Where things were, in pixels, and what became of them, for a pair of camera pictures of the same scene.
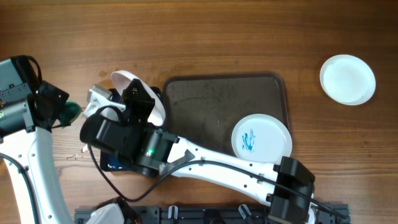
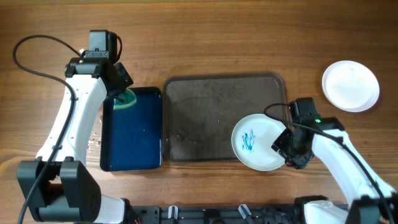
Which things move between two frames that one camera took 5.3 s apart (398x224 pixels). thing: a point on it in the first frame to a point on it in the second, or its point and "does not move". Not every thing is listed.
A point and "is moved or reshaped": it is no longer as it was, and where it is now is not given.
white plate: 120,79 to 351,86
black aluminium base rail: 321,213 does not move
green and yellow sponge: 69,112 is moved or reshaped
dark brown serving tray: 204,108 does not move
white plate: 261,138 does not move
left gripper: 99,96 to 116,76
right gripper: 130,100 to 297,161
